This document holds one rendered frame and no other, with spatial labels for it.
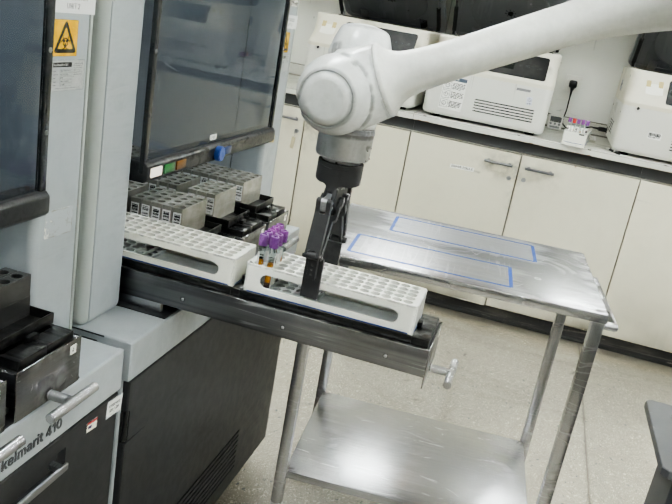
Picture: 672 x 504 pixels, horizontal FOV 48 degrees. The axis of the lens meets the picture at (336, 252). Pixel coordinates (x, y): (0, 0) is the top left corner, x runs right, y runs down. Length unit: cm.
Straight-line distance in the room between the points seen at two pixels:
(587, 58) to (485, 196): 97
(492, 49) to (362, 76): 19
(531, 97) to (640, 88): 45
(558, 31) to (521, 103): 235
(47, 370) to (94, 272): 26
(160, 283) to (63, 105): 38
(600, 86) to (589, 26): 294
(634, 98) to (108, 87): 266
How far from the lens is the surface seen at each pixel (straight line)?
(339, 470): 183
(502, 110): 350
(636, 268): 362
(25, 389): 103
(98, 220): 124
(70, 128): 113
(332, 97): 98
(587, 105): 411
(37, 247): 113
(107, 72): 119
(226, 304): 129
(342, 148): 119
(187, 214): 149
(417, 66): 103
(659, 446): 140
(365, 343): 123
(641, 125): 351
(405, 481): 185
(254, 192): 182
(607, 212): 355
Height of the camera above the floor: 129
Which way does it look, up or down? 18 degrees down
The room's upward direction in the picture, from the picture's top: 10 degrees clockwise
